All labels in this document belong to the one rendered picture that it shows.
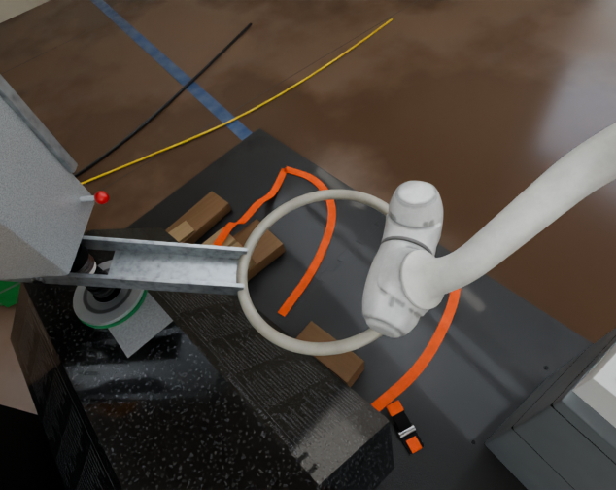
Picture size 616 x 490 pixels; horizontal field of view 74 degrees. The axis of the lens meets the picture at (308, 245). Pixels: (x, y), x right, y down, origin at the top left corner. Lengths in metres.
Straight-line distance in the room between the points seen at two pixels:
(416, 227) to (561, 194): 0.25
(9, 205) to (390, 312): 0.72
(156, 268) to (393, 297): 0.69
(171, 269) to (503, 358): 1.46
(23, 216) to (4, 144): 0.14
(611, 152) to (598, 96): 2.64
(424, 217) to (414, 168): 1.81
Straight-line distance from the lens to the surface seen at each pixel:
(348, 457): 1.12
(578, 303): 2.27
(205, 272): 1.15
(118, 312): 1.29
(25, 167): 0.98
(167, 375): 1.18
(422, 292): 0.69
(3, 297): 2.75
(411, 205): 0.75
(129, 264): 1.19
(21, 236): 0.95
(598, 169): 0.64
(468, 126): 2.85
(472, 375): 1.97
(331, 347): 0.96
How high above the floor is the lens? 1.87
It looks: 57 degrees down
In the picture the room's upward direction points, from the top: 14 degrees counter-clockwise
